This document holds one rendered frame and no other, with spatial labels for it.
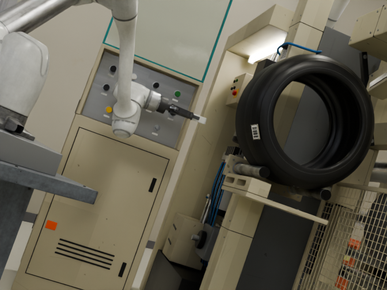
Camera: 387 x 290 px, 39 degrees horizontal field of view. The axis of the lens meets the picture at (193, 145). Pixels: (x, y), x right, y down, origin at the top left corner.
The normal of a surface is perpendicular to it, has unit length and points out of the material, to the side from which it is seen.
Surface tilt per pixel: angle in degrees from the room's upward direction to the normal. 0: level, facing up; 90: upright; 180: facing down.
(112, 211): 90
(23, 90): 94
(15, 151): 90
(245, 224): 90
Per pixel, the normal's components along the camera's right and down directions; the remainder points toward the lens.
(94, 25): 0.66, 0.18
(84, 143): 0.22, 0.00
